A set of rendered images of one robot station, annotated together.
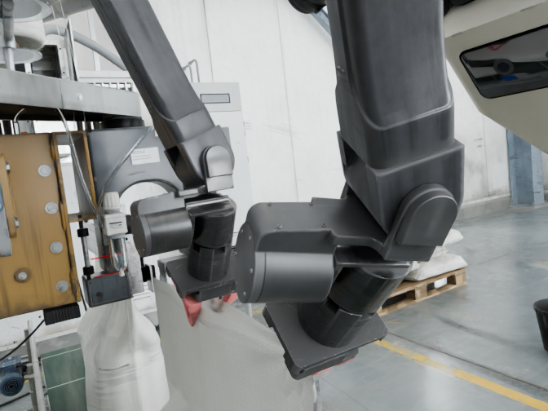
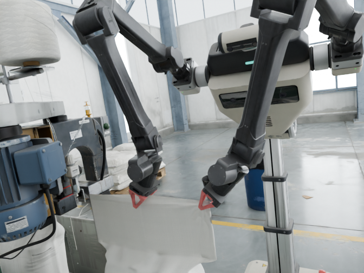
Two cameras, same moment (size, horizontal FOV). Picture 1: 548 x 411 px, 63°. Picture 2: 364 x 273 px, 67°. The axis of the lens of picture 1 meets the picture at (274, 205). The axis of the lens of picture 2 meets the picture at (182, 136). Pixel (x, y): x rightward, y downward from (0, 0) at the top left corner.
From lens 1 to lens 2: 0.52 m
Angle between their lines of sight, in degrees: 31
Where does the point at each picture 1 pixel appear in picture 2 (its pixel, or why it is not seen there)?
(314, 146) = (67, 104)
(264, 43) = not seen: hidden behind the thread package
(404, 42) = (261, 122)
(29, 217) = not seen: hidden behind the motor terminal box
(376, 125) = (254, 138)
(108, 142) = (60, 129)
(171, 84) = (141, 112)
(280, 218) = (227, 161)
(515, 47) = (238, 95)
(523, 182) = (179, 119)
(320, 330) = (222, 191)
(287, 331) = (213, 194)
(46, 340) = not seen: outside the picture
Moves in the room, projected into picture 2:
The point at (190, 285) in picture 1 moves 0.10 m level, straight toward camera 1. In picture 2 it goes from (144, 190) to (164, 195)
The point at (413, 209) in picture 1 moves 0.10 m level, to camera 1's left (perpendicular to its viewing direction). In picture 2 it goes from (258, 156) to (229, 166)
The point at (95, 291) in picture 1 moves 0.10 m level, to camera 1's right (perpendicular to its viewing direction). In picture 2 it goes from (62, 207) to (89, 198)
